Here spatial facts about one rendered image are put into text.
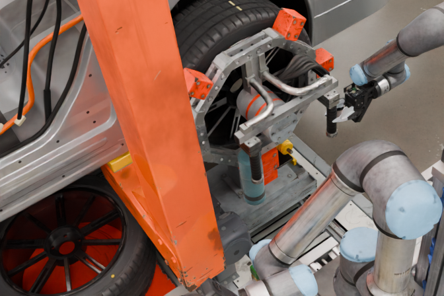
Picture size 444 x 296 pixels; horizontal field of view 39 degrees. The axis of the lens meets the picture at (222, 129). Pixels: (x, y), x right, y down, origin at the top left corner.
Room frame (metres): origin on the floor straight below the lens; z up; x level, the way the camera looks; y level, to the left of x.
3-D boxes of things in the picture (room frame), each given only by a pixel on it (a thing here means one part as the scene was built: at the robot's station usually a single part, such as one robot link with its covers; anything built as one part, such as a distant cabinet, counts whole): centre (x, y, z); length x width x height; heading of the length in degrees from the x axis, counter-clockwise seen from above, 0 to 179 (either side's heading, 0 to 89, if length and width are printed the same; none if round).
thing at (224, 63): (1.69, -0.14, 0.85); 0.54 x 0.07 x 0.54; 117
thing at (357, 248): (0.89, -0.32, 0.98); 0.13 x 0.12 x 0.14; 13
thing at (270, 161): (1.72, -0.12, 0.48); 0.16 x 0.12 x 0.17; 27
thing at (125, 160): (1.70, 0.41, 0.71); 0.14 x 0.14 x 0.05; 27
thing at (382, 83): (1.65, -0.59, 0.85); 0.08 x 0.05 x 0.08; 27
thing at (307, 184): (1.85, -0.09, 0.13); 0.50 x 0.36 x 0.10; 117
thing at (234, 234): (1.58, 0.12, 0.26); 0.42 x 0.18 x 0.35; 27
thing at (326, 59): (1.84, -0.42, 0.85); 0.09 x 0.08 x 0.07; 117
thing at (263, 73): (1.62, -0.28, 1.03); 0.19 x 0.18 x 0.11; 27
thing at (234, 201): (1.84, -0.06, 0.32); 0.40 x 0.30 x 0.28; 117
